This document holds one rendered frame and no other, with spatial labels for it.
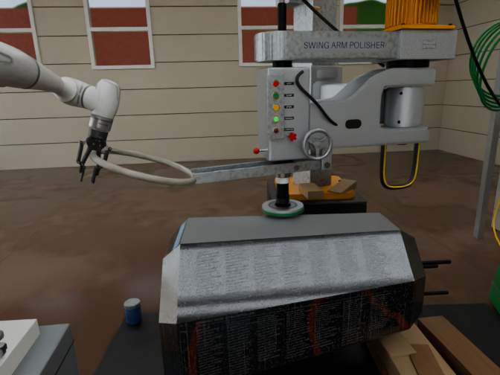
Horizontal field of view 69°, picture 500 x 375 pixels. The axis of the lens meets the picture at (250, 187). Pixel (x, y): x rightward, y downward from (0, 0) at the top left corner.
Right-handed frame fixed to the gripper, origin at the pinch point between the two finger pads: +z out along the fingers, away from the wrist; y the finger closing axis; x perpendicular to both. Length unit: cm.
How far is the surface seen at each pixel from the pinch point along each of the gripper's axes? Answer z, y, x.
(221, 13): -247, 300, 504
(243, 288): 23, 52, -61
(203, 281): 25, 40, -50
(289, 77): -67, 63, -36
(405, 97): -77, 120, -57
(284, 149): -35, 72, -38
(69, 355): 37, -12, -70
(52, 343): 31, -18, -72
